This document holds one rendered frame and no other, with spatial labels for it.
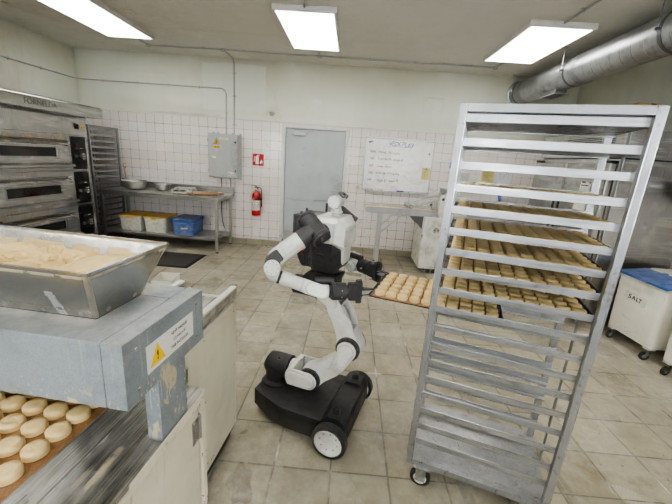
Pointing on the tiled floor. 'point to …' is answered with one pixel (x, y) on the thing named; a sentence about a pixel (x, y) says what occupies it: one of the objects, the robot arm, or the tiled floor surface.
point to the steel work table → (176, 199)
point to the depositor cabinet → (143, 463)
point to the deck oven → (45, 163)
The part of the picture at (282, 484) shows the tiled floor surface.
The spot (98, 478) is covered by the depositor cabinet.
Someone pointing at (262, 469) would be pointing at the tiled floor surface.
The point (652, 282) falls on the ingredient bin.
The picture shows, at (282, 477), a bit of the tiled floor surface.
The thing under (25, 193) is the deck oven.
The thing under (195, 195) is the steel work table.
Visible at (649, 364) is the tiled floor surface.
